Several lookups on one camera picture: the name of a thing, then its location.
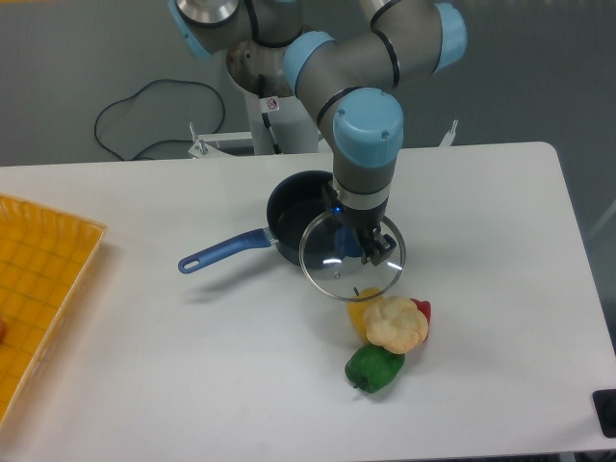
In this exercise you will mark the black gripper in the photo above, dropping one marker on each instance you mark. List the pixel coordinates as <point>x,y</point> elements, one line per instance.
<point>363,213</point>

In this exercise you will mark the glass pot lid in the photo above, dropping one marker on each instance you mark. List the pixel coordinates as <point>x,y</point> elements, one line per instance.
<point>337,278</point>

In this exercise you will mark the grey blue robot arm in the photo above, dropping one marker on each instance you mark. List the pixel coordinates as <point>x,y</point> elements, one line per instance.
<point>345,87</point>

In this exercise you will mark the yellow bell pepper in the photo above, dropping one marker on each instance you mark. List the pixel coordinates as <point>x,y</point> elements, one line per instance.
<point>357,308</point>

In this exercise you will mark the red bell pepper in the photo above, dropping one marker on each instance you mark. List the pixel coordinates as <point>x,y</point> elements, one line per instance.
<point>423,310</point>

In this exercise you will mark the beige cauliflower toy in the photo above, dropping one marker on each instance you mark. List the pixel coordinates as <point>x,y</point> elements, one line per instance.
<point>396,323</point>

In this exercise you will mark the dark blue saucepan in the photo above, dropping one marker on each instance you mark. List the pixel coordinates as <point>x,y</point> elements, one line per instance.
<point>292,205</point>

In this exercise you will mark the green bell pepper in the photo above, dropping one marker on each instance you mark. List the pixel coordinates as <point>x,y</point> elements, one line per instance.
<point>371,368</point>

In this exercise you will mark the black table corner device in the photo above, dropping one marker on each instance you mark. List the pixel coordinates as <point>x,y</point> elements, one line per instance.
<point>604,402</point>

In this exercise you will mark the yellow woven tray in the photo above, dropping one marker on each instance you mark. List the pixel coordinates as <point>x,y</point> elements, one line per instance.
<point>45,253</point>

